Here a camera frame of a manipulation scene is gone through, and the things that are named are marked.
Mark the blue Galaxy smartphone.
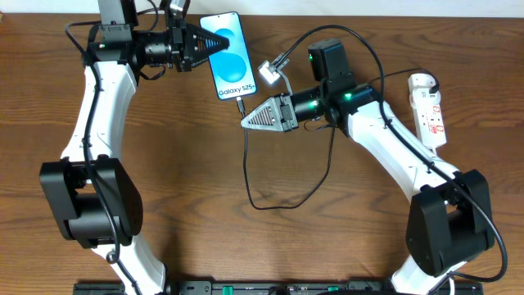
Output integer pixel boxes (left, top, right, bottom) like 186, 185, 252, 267
200, 11, 257, 101

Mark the black USB charging cable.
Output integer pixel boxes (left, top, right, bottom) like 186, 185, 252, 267
235, 67, 440, 211

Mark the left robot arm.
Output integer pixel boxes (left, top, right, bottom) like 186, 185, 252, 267
39, 1, 229, 294

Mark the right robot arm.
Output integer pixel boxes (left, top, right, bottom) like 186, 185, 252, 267
241, 39, 500, 294

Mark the white USB charger plug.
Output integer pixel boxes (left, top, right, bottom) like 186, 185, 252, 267
408, 73, 440, 93

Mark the white power strip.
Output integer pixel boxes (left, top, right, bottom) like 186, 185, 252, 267
409, 88, 447, 152

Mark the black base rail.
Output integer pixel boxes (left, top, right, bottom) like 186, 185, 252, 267
72, 280, 484, 295

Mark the black left camera cable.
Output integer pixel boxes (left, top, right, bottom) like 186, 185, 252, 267
64, 0, 173, 295

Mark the black camera cable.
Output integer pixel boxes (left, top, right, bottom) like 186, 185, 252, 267
278, 24, 509, 288
64, 0, 173, 295

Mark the black right camera cable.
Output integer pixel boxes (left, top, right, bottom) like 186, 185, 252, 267
278, 24, 509, 288

